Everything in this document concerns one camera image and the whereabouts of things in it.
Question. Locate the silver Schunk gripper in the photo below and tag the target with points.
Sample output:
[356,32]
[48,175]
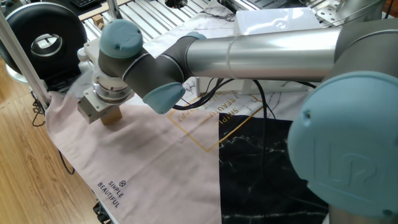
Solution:
[91,112]

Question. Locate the wooden block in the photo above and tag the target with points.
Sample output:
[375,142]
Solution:
[112,117]

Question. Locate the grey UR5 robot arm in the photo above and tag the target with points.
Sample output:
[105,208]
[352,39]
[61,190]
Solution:
[273,53]

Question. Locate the marble pink black tablecloth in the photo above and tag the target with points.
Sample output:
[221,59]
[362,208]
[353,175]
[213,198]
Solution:
[155,155]

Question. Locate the small wooden cube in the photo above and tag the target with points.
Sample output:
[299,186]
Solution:
[98,21]

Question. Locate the silver metal pole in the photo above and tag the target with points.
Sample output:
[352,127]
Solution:
[113,7]

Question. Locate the black keyboard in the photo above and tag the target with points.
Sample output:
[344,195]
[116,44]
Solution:
[82,3]

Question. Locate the white plastic box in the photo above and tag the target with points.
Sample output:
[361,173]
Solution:
[208,87]

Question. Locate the silver metal fixture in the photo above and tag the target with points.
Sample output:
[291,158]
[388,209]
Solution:
[357,11]

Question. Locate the aluminium frame post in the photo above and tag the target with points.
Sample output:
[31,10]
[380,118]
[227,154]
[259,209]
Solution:
[25,68]

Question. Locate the black bracket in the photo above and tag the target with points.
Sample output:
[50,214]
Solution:
[102,214]

